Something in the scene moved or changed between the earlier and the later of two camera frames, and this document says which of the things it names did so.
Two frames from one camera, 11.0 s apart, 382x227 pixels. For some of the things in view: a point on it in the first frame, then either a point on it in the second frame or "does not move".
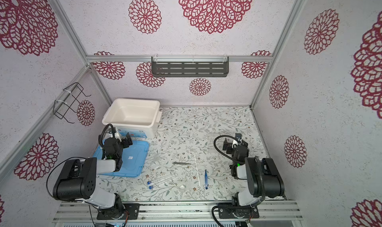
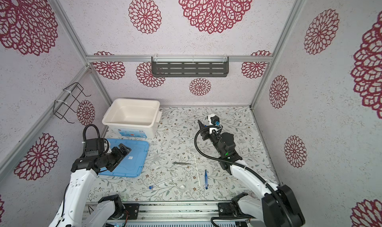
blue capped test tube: [151, 187] does not move
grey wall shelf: [190, 66] does not move
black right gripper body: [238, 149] to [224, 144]
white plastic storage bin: [140, 117] does not move
